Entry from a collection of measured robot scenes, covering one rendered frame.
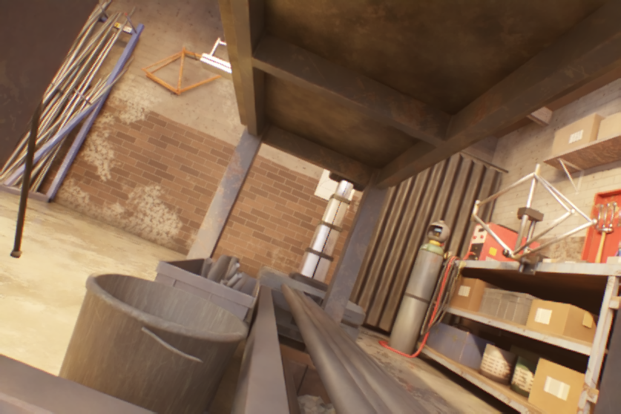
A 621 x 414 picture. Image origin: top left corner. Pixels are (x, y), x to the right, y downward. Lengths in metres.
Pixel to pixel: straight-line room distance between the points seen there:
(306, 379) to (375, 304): 3.08
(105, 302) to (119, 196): 3.86
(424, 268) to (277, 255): 1.68
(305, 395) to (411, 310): 2.29
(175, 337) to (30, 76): 0.26
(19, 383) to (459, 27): 0.75
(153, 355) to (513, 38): 0.73
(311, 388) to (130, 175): 3.77
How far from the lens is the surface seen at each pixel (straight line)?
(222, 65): 1.41
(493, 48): 0.79
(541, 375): 2.17
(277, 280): 1.58
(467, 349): 2.71
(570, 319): 2.13
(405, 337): 2.94
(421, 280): 2.95
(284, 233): 3.92
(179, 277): 0.73
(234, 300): 0.72
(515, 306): 2.39
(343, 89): 0.93
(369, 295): 3.66
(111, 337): 0.42
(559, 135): 3.65
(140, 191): 4.19
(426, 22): 0.77
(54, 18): 0.32
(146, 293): 0.57
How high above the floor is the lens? 0.33
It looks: 10 degrees up
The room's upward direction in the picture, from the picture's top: 22 degrees clockwise
